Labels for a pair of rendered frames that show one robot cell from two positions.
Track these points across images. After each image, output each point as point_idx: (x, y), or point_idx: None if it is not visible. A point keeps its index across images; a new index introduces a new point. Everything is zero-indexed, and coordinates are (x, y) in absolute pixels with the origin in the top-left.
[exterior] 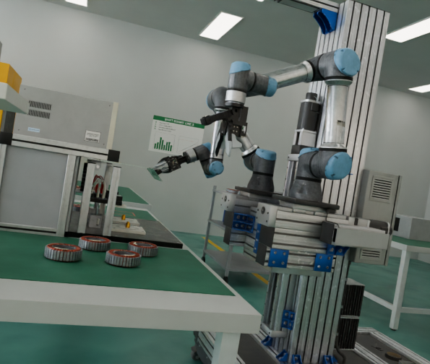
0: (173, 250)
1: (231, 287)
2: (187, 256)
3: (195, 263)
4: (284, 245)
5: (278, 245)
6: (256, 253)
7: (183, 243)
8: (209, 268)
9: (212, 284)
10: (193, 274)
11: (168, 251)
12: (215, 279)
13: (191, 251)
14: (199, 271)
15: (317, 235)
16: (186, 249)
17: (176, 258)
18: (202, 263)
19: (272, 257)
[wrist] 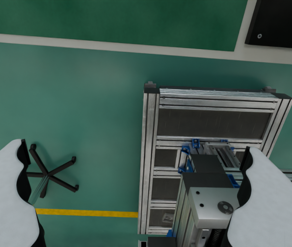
0: (227, 18)
1: (16, 42)
2: (186, 34)
3: (137, 31)
4: (179, 190)
5: (180, 183)
6: (218, 161)
7: (290, 62)
8: (115, 48)
9: (13, 14)
10: (63, 1)
11: (212, 1)
12: (48, 31)
13: (225, 56)
14: (81, 19)
15: (176, 240)
16: (241, 50)
17: (158, 2)
18: (140, 45)
19: (189, 170)
